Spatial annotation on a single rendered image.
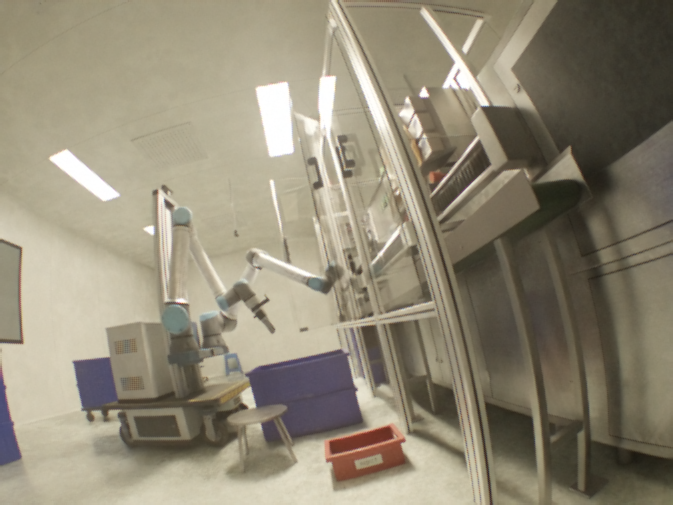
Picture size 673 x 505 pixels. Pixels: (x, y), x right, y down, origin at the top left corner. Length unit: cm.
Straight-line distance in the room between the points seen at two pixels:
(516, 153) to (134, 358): 216
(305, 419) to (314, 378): 25
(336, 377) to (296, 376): 22
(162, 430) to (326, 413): 100
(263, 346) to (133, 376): 494
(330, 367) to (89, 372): 258
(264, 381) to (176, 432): 65
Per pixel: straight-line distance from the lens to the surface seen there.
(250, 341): 688
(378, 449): 119
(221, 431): 194
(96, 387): 352
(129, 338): 216
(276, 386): 178
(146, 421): 210
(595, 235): 73
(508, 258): 62
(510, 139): 79
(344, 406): 180
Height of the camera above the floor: 60
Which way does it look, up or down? 13 degrees up
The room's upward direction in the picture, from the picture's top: 14 degrees counter-clockwise
